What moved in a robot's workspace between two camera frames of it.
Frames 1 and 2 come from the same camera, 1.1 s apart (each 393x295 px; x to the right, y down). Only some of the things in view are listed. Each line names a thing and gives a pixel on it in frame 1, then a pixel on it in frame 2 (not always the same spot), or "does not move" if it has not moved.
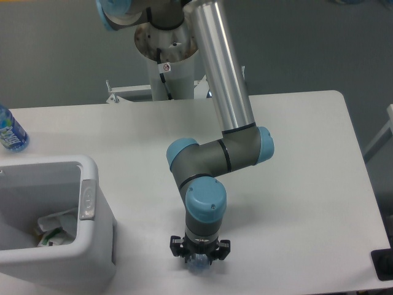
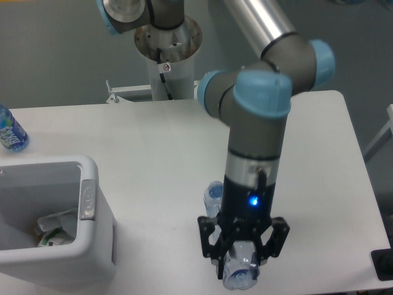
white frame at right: x=384 y=137 does not move
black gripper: x=190 y=248 to x=246 y=212
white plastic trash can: x=32 y=188 does not move
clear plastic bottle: x=198 y=263 to x=241 y=265
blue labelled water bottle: x=13 y=134 does not move
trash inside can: x=58 y=228 does not move
